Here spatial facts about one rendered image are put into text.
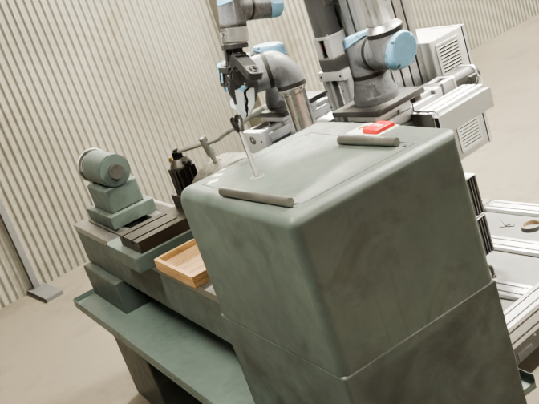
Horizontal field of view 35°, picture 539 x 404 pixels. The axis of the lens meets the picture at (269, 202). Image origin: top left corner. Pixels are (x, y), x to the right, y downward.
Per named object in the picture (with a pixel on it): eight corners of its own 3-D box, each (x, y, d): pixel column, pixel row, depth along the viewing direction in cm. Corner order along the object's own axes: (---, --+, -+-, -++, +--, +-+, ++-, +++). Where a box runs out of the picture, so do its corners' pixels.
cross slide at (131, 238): (246, 200, 301) (242, 188, 300) (141, 254, 283) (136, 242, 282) (223, 194, 317) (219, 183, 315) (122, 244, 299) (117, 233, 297)
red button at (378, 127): (396, 128, 211) (394, 120, 210) (378, 138, 208) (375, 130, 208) (381, 127, 216) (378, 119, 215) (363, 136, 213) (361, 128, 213)
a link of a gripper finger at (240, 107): (237, 119, 240) (234, 86, 238) (248, 120, 235) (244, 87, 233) (228, 121, 238) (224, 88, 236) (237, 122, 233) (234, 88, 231)
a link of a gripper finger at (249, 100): (247, 118, 241) (244, 86, 239) (257, 119, 236) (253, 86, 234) (237, 119, 240) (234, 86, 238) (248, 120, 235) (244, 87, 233)
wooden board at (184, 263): (289, 236, 272) (285, 225, 271) (196, 288, 257) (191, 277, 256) (245, 223, 298) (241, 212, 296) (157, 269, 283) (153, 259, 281)
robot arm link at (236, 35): (252, 26, 230) (225, 28, 226) (253, 42, 231) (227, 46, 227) (239, 27, 237) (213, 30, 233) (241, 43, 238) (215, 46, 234)
